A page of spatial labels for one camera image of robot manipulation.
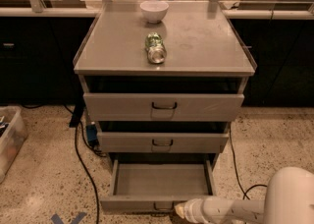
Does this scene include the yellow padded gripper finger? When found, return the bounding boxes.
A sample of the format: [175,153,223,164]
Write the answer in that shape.
[175,202,185,218]

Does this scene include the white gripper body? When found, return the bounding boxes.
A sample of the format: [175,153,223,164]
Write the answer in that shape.
[183,196,230,224]

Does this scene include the grey bottom drawer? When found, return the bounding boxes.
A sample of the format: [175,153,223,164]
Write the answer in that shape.
[100,158,216,213]

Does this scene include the grey drawer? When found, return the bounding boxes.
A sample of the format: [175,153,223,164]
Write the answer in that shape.
[100,158,216,213]
[98,121,228,153]
[84,76,244,122]

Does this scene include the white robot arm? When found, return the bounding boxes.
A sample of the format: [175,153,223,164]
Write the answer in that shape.
[175,167,314,224]

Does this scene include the grey middle drawer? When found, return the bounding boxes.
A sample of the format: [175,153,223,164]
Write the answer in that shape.
[98,121,228,153]

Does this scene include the grey metal drawer cabinet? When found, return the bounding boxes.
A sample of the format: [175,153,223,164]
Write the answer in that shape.
[75,2,255,162]

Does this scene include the grey top drawer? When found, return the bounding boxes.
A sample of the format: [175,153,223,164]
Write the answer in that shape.
[84,76,244,122]

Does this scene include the blue power box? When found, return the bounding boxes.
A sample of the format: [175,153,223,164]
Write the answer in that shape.
[85,124,98,147]

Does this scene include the green soda can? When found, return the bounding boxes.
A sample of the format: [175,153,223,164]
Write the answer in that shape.
[145,32,167,64]

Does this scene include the clear plastic storage bin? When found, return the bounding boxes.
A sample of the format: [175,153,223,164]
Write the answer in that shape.
[0,106,28,183]

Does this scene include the white ceramic bowl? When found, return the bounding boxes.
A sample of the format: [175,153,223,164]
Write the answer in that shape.
[140,0,169,24]

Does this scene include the dark counter cabinets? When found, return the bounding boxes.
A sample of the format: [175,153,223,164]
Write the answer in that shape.
[0,17,314,107]

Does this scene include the black cable right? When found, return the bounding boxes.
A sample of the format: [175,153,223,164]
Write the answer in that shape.
[228,126,269,200]

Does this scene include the black cable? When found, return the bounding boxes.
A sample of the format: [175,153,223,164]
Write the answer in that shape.
[21,103,100,224]
[228,126,269,200]

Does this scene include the black cable left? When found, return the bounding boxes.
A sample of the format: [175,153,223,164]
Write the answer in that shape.
[21,103,100,224]

